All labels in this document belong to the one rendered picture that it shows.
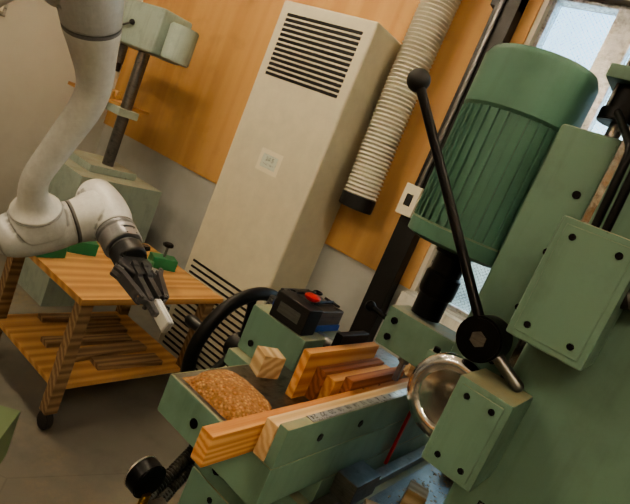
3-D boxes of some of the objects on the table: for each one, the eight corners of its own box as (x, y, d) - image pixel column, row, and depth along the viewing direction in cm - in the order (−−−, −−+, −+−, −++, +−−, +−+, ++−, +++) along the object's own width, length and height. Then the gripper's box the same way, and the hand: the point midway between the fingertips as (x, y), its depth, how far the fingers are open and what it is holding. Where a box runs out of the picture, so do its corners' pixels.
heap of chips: (226, 372, 81) (232, 355, 80) (282, 420, 73) (289, 403, 73) (181, 378, 74) (188, 360, 73) (239, 432, 67) (247, 413, 66)
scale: (456, 374, 106) (456, 374, 106) (461, 378, 105) (461, 377, 105) (306, 416, 66) (306, 415, 66) (313, 422, 65) (314, 421, 65)
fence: (453, 394, 111) (464, 372, 110) (460, 399, 110) (471, 376, 109) (262, 462, 63) (279, 423, 62) (272, 471, 62) (289, 431, 61)
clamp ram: (321, 356, 101) (339, 314, 99) (350, 377, 97) (370, 334, 95) (291, 359, 93) (311, 314, 92) (322, 383, 89) (343, 336, 88)
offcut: (277, 379, 85) (286, 359, 84) (256, 377, 83) (265, 356, 82) (269, 368, 88) (278, 348, 87) (248, 365, 86) (257, 345, 85)
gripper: (106, 232, 114) (150, 316, 103) (156, 239, 125) (201, 315, 114) (90, 257, 117) (132, 341, 106) (141, 261, 127) (183, 338, 116)
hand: (161, 315), depth 111 cm, fingers closed
